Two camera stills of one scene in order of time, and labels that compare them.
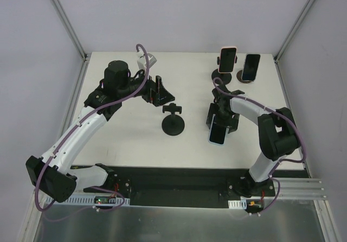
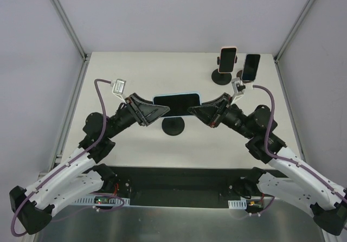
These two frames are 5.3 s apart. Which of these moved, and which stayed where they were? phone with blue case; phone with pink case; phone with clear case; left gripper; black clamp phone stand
Moved: left gripper; phone with blue case
Stayed: phone with clear case; phone with pink case; black clamp phone stand
